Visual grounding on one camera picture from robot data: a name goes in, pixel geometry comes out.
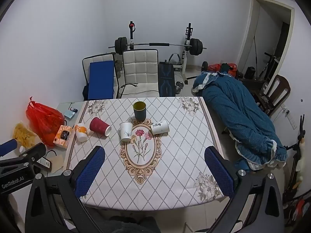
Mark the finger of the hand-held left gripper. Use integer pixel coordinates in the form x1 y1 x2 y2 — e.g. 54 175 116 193
0 139 18 157
18 142 47 166

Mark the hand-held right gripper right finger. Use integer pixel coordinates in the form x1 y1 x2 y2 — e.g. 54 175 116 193
204 146 285 233

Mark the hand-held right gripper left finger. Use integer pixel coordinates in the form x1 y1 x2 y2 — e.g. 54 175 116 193
25 146 114 233

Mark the white and orange cup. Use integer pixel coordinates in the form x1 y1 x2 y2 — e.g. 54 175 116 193
74 123 88 143

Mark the red ribbed paper cup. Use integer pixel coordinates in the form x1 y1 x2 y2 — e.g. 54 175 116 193
89 117 112 139

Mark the plain white paper cup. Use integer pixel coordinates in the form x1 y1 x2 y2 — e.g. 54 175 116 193
120 122 133 142

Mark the white paper cup black print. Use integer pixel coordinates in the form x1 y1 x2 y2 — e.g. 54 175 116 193
151 119 170 135

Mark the dark green cup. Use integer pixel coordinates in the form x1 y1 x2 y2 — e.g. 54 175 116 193
133 101 147 121

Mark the white card device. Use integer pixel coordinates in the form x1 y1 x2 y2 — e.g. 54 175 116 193
37 157 52 170

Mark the yellow plastic bag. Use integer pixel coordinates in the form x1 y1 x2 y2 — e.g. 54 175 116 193
13 123 39 148

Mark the beige paper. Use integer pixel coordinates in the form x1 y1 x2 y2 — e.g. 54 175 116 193
47 154 65 174

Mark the red plastic bag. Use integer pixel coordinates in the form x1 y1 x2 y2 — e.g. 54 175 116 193
26 96 66 147

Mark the orange box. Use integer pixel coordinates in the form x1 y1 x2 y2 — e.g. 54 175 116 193
53 125 74 150

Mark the floral diamond pattern tablecloth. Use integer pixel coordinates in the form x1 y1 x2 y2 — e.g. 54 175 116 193
64 97 225 212

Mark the teal quilt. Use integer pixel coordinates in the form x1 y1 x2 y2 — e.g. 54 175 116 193
191 70 288 172

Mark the black tripod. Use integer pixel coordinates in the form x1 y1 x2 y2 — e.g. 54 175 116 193
282 114 307 201

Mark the blue mat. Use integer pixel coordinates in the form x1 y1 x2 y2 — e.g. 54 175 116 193
88 61 115 100

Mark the dark wooden chair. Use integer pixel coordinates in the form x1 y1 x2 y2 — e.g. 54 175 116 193
255 74 291 116

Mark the black bench pad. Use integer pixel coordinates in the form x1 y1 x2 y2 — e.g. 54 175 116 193
158 63 176 97

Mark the white padded chair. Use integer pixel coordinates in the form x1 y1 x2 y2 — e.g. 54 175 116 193
82 53 120 100
121 49 160 99

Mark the white barbell rack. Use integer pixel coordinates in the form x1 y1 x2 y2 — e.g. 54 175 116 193
127 21 195 84

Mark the barbell with black plates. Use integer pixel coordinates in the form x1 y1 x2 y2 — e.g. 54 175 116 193
108 37 207 56

